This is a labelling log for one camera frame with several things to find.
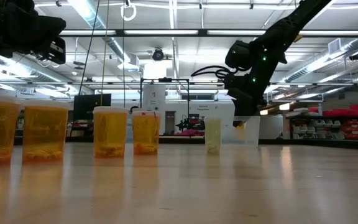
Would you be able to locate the black background robot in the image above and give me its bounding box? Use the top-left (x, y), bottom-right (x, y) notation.
top-left (175, 114), bottom-right (206, 133)

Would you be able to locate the silver air duct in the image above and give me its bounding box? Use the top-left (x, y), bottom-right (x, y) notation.
top-left (284, 37), bottom-right (358, 83)
top-left (67, 0), bottom-right (140, 72)

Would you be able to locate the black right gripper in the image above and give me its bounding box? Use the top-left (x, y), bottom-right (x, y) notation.
top-left (224, 73), bottom-right (267, 128)

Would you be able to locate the yellow hanging cable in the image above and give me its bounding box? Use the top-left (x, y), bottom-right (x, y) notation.
top-left (99, 0), bottom-right (110, 106)

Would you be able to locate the black aluminium rig frame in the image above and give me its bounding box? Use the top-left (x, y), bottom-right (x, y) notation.
top-left (0, 28), bottom-right (358, 39)

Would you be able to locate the white cabinet machine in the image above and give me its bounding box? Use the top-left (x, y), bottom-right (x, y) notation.
top-left (142, 83), bottom-right (167, 138)

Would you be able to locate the thin black hanging cable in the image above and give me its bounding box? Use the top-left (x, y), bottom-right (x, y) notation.
top-left (122, 0), bottom-right (126, 108)

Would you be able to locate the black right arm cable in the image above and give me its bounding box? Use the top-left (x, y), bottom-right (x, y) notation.
top-left (190, 64), bottom-right (239, 80)

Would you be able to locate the white enclosure with text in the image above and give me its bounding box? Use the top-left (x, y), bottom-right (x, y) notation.
top-left (166, 101), bottom-right (236, 136)

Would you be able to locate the black background frame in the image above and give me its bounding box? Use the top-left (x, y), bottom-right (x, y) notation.
top-left (139, 77), bottom-right (191, 138)

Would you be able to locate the clear plastic bin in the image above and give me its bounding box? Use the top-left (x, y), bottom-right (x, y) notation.
top-left (209, 115), bottom-right (261, 147)
top-left (127, 116), bottom-right (134, 144)

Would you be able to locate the black overhead camera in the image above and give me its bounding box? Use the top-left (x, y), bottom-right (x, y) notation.
top-left (152, 48), bottom-right (165, 62)

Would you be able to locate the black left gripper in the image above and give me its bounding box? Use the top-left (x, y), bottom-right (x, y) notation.
top-left (11, 0), bottom-right (67, 65)

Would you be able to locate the black monitor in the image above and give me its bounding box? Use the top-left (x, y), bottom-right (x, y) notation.
top-left (73, 93), bottom-right (112, 121)

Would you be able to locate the red bin shelf rack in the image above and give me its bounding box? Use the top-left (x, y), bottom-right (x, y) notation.
top-left (286, 104), bottom-right (358, 141)

